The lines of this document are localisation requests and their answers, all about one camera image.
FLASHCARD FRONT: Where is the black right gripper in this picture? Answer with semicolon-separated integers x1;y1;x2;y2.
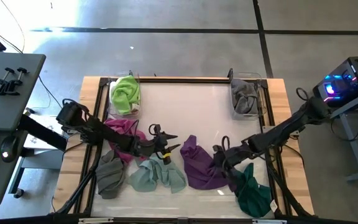
212;143;254;183

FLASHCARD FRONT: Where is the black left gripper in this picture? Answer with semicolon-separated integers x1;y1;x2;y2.
137;123;181;166

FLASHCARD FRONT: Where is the purple towel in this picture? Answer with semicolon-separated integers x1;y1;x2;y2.
180;134;237;190

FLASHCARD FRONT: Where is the mint green towel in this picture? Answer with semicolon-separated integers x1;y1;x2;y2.
128;152;187;194

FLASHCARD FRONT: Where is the dark green towel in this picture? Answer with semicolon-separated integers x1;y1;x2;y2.
228;162;278;218

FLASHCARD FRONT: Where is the magenta towel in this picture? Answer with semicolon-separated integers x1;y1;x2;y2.
104;118;147;164

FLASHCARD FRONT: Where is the large brown-grey towel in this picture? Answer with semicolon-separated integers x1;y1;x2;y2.
231;78;260;115

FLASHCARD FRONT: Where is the lime green towel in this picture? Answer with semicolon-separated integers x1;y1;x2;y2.
110;75;141;115

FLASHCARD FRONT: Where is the small dark grey towel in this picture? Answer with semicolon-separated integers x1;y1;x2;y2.
95;149;127;200

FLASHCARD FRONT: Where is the clear plastic basket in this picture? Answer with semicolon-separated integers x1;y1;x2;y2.
107;72;142;119
228;72;264;121

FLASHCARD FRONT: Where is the white label strip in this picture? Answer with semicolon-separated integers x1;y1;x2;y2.
78;217;114;224
252;219;288;224

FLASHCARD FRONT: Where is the grey metal stand desk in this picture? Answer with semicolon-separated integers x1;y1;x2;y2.
323;85;358;184

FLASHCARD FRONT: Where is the white printed sheet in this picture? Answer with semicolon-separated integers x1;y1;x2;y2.
23;114;71;150

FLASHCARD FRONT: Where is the black computer tower with lights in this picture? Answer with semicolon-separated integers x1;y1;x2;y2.
312;55;358;109

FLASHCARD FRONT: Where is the black computer mouse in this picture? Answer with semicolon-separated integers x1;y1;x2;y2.
0;135;20;164

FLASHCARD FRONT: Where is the black desk clamp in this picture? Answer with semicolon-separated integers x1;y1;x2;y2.
0;67;16;96
4;67;28;94

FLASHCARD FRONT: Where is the grey side desk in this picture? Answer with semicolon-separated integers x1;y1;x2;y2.
0;51;63;208

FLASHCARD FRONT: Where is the black metal table frame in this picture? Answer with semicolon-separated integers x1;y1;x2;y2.
51;76;315;224

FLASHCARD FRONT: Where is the black floor cable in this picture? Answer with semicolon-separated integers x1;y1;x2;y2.
38;76;68;121

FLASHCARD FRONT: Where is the orange cable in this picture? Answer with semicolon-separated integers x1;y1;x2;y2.
0;0;26;52

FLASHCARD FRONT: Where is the black monitor cable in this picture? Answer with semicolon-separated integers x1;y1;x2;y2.
0;26;23;54

